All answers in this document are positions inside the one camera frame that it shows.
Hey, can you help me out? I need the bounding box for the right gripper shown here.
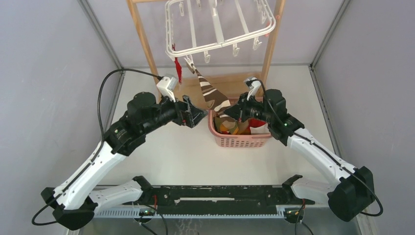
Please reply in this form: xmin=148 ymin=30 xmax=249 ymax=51
xmin=224 ymin=92 xmax=274 ymax=124

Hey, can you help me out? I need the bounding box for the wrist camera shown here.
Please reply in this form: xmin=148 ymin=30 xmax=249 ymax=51
xmin=244 ymin=77 xmax=262 ymax=100
xmin=156 ymin=76 xmax=179 ymax=103

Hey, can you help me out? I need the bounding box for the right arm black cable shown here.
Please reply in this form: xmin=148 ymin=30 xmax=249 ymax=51
xmin=248 ymin=80 xmax=384 ymax=217

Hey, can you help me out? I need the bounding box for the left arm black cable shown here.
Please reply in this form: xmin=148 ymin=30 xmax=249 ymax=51
xmin=31 ymin=68 xmax=163 ymax=226

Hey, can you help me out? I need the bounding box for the pink laundry basket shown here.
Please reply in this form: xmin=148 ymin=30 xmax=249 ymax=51
xmin=207 ymin=110 xmax=272 ymax=148

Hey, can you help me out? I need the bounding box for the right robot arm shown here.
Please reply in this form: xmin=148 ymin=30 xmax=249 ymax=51
xmin=224 ymin=89 xmax=377 ymax=222

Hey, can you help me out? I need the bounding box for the wooden hanger stand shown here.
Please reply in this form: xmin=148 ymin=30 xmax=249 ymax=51
xmin=126 ymin=0 xmax=286 ymax=108

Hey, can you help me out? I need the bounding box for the red sock with face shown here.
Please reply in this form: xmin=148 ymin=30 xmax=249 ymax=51
xmin=174 ymin=57 xmax=182 ymax=84

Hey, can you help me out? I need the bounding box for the white plastic clip hanger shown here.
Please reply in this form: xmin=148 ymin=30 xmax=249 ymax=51
xmin=164 ymin=0 xmax=277 ymax=63

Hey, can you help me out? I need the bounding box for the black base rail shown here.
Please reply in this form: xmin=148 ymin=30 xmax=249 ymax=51
xmin=128 ymin=185 xmax=314 ymax=216

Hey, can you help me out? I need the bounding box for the olive orange striped sock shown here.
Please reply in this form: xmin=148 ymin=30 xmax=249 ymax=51
xmin=213 ymin=117 xmax=239 ymax=135

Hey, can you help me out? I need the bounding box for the brown white striped sock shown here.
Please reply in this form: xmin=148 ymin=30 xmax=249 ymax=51
xmin=189 ymin=63 xmax=231 ymax=118

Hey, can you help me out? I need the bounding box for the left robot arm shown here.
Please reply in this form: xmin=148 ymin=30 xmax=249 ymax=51
xmin=41 ymin=92 xmax=208 ymax=231

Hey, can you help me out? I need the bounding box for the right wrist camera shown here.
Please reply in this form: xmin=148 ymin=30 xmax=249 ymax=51
xmin=244 ymin=77 xmax=262 ymax=100

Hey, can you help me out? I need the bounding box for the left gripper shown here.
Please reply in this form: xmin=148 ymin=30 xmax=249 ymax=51
xmin=141 ymin=89 xmax=207 ymax=135

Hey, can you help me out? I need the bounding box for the tan brown sock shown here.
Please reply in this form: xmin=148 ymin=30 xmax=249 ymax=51
xmin=236 ymin=120 xmax=251 ymax=135

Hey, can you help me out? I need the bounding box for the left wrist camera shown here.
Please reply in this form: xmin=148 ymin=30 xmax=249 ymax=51
xmin=156 ymin=76 xmax=179 ymax=103

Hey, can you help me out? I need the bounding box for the red santa sock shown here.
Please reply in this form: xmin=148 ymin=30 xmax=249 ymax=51
xmin=249 ymin=118 xmax=267 ymax=128

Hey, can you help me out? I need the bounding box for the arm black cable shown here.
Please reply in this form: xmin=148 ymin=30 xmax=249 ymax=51
xmin=248 ymin=80 xmax=384 ymax=217
xmin=31 ymin=68 xmax=163 ymax=226

